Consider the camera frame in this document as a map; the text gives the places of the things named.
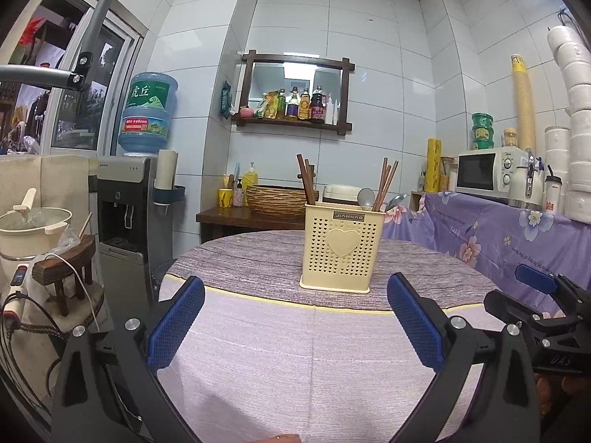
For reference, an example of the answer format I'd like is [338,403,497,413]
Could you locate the red hanging decoration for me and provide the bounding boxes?
[19,16,45,48]

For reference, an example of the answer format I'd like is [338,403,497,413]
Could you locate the dark wooden stool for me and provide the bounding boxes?
[32,235,98,317]

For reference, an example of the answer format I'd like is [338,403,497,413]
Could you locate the yellow seasoning packet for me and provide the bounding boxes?
[253,93,278,119]

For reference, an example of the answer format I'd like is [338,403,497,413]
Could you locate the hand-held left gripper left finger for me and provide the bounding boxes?
[51,275,206,443]

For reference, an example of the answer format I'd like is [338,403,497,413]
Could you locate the white device red display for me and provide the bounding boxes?
[0,265,32,326]

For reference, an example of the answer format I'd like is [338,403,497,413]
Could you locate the dark soy sauce bottle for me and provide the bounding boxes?
[309,85,326,122]

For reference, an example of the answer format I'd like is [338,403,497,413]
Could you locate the blue cup holder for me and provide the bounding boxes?
[153,185,186,206]

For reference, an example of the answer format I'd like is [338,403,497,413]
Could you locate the white bottle red label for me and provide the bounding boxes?
[544,175,563,215]

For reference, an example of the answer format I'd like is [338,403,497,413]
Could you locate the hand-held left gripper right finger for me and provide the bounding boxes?
[387,272,541,443]

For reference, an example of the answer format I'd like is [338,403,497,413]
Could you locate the white cooking pot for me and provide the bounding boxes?
[0,207,74,259]

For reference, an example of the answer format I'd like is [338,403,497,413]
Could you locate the blue water jug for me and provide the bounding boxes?
[117,72,178,157]

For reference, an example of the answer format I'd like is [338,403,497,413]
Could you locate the white microwave oven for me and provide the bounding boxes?
[455,147,529,195]

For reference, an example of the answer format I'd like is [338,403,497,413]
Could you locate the tall stack of yellow cups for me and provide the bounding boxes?
[510,54,537,153]

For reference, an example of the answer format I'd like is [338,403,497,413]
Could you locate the purple floral cloth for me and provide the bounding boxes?
[381,191,591,315]

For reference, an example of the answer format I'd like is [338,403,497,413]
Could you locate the grey metal pole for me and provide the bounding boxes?
[0,0,144,90]

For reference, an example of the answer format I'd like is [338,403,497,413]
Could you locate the white cable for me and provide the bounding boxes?
[46,253,101,333]

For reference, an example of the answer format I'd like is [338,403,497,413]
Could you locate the woven basket sink basin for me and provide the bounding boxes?
[245,185,319,217]

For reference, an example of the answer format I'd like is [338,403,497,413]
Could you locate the grey framed window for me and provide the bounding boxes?
[46,0,144,153]

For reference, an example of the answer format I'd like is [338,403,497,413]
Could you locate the stack of white paper rolls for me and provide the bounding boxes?
[544,25,591,224]

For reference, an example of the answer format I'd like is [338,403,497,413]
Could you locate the dark wooden counter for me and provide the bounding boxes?
[196,205,308,243]

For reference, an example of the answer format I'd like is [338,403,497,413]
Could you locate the dark wooden mirror shelf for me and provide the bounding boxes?
[231,50,355,137]

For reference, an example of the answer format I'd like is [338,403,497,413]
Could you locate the stack of white paper cups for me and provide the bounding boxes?
[157,149,179,191]

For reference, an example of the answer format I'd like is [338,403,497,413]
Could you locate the white thermos jug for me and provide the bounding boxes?
[508,150,546,208]

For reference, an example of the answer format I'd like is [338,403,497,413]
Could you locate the cream plastic utensil holder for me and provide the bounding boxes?
[299,202,386,295]

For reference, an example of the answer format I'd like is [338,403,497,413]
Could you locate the clear plastic bag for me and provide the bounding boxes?
[46,224,85,259]

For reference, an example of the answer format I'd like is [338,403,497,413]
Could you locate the person's right hand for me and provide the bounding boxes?
[536,373,591,400]

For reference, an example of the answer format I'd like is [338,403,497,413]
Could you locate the yellow wrap roll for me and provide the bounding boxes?
[425,137,443,193]

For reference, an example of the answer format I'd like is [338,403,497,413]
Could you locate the grey water dispenser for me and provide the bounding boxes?
[96,156,160,287]

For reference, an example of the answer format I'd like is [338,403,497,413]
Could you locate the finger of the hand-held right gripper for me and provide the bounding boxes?
[515,264,591,319]
[484,289,559,333]

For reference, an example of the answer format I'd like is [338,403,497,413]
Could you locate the white ladle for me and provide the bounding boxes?
[13,188,38,215]

